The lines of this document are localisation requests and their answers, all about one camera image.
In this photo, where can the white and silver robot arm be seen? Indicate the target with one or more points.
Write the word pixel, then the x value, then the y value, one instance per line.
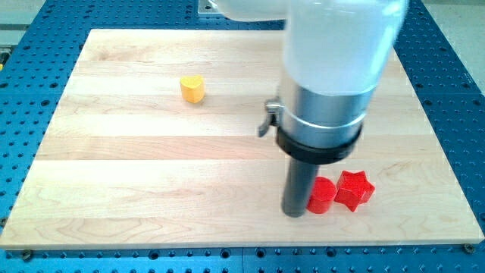
pixel 334 52

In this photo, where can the board corner screw right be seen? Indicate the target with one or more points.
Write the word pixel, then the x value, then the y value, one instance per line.
pixel 468 248

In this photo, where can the red star block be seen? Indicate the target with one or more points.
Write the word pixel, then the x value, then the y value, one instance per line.
pixel 353 189

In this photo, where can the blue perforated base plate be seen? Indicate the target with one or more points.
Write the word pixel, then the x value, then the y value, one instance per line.
pixel 39 68

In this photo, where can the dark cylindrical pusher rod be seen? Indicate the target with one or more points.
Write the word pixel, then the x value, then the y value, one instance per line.
pixel 298 187

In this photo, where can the board corner screw left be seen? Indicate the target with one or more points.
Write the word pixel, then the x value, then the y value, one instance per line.
pixel 27 254

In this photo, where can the black tool clamp ring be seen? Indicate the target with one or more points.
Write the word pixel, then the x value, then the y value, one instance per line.
pixel 312 155

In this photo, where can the red hexagon block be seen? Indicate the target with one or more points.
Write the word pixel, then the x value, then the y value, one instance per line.
pixel 322 195

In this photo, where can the yellow heart block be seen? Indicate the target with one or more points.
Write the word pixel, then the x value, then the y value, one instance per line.
pixel 192 88

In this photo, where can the board corner screw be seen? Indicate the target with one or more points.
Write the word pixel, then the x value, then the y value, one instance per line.
pixel 468 248
pixel 27 254

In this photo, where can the light wooden board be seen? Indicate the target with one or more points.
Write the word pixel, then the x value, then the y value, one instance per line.
pixel 127 162

